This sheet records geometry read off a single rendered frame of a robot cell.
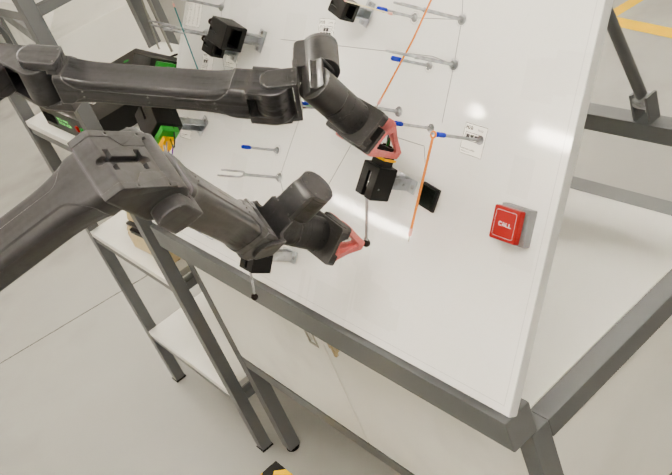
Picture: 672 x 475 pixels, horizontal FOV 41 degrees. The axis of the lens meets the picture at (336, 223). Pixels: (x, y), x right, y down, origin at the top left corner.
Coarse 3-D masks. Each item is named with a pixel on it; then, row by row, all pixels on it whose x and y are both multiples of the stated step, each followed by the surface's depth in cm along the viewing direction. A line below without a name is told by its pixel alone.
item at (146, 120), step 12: (144, 108) 197; (156, 108) 196; (168, 108) 198; (144, 120) 197; (156, 120) 193; (168, 120) 195; (180, 120) 197; (192, 120) 204; (204, 120) 204; (144, 132) 197; (156, 132) 195
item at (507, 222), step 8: (496, 208) 133; (504, 208) 132; (512, 208) 131; (496, 216) 133; (504, 216) 132; (512, 216) 130; (520, 216) 129; (496, 224) 133; (504, 224) 132; (512, 224) 130; (520, 224) 130; (496, 232) 133; (504, 232) 131; (512, 232) 130; (520, 232) 130; (504, 240) 131; (512, 240) 130
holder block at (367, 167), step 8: (368, 160) 148; (368, 168) 147; (376, 168) 145; (384, 168) 146; (392, 168) 147; (360, 176) 148; (368, 176) 147; (376, 176) 145; (384, 176) 146; (392, 176) 147; (360, 184) 148; (368, 184) 147; (376, 184) 146; (384, 184) 147; (392, 184) 148; (360, 192) 148; (368, 192) 147; (376, 192) 146; (384, 192) 148; (376, 200) 147; (384, 200) 148
